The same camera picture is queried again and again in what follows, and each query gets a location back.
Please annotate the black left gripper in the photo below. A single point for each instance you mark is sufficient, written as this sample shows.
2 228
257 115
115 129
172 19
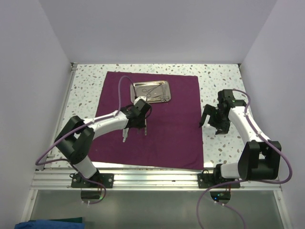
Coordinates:
142 124

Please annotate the blue cloth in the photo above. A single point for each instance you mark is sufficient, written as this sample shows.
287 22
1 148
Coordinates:
48 224

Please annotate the steel hemostat clamp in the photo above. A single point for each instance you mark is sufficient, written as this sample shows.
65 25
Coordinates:
149 90

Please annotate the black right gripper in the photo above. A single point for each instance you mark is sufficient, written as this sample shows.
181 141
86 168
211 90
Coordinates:
222 128

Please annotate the steel scalpel handle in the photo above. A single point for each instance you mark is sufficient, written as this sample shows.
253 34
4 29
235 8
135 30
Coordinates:
125 133

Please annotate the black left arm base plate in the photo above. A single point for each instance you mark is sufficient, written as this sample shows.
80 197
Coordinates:
98 180

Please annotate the aluminium left side rail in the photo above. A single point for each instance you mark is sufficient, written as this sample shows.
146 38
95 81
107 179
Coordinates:
69 94

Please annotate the steel tweezers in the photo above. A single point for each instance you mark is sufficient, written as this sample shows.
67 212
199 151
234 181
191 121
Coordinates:
124 139

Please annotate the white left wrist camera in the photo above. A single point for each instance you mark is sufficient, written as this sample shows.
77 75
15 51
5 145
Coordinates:
144 98

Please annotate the aluminium front rail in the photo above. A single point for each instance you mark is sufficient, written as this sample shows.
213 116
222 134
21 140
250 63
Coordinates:
124 179

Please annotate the aluminium rail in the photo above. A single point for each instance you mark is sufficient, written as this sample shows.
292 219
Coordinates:
69 94
124 179

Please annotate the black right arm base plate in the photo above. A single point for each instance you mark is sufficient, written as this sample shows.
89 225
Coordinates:
206 180

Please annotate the steel scissors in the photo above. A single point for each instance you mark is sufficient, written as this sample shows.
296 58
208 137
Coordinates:
164 97

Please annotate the purple surgical cloth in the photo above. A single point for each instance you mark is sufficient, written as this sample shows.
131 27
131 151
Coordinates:
174 138

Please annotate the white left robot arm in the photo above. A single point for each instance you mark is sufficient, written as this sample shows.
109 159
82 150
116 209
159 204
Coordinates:
75 139

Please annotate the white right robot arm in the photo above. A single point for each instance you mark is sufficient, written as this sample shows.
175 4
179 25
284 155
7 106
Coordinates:
260 157

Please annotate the steel instrument tray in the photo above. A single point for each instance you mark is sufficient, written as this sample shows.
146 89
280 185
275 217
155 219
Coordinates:
136 90

